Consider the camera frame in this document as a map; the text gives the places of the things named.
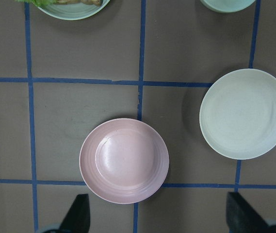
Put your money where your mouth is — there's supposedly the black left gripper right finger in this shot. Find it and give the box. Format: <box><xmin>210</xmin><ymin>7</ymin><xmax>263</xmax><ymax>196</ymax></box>
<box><xmin>226</xmin><ymin>192</ymin><xmax>274</xmax><ymax>233</ymax></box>

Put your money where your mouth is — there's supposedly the green bowl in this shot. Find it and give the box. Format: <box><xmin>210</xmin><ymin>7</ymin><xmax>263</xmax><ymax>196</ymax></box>
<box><xmin>200</xmin><ymin>0</ymin><xmax>255</xmax><ymax>13</ymax></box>

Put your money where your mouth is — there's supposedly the pink plate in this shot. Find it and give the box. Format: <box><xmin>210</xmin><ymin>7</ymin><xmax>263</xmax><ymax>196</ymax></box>
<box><xmin>79</xmin><ymin>118</ymin><xmax>169</xmax><ymax>204</ymax></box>

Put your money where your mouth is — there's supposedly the beige plate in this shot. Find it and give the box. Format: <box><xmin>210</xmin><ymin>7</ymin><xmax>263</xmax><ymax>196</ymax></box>
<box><xmin>199</xmin><ymin>68</ymin><xmax>276</xmax><ymax>160</ymax></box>

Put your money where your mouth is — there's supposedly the lettuce leaf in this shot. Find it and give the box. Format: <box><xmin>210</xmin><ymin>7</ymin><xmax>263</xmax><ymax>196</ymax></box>
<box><xmin>16</xmin><ymin>0</ymin><xmax>56</xmax><ymax>7</ymax></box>

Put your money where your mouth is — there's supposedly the green plate with food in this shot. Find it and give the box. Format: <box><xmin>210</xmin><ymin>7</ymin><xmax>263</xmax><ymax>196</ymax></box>
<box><xmin>39</xmin><ymin>0</ymin><xmax>110</xmax><ymax>20</ymax></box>

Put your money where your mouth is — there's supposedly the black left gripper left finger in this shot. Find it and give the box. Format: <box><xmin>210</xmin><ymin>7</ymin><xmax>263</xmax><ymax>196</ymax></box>
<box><xmin>59</xmin><ymin>194</ymin><xmax>90</xmax><ymax>233</ymax></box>

